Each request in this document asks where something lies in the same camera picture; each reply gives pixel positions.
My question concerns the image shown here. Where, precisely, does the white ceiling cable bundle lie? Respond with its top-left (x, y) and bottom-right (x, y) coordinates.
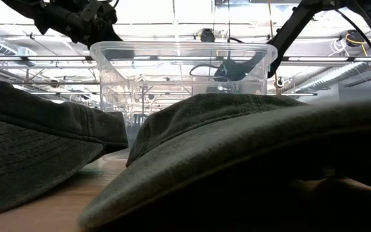
top-left (328, 38), bottom-right (347, 57)

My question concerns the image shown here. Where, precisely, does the clear plastic bin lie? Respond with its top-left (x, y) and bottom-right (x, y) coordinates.
top-left (90, 41), bottom-right (278, 154)

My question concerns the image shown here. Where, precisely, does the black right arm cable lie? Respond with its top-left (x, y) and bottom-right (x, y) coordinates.
top-left (332, 6), bottom-right (371, 72)

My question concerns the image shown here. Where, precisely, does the yellow ceiling cable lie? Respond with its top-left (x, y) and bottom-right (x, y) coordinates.
top-left (345, 30), bottom-right (371, 58)

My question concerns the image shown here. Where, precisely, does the black ceiling cord reel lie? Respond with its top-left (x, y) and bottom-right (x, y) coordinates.
top-left (345, 30), bottom-right (365, 48)
top-left (199, 28), bottom-right (216, 43)

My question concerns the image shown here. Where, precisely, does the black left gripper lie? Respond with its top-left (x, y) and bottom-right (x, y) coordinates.
top-left (72, 0), bottom-right (135, 61)

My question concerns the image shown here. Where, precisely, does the brown hanging cord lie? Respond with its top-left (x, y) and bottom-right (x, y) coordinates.
top-left (267, 0), bottom-right (280, 96)

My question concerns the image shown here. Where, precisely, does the dark green baseball cap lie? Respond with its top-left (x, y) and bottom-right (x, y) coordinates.
top-left (0, 79), bottom-right (130, 219)
top-left (77, 92), bottom-right (371, 232)

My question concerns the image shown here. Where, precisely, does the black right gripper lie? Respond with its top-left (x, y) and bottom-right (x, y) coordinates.
top-left (213, 51), bottom-right (267, 82)

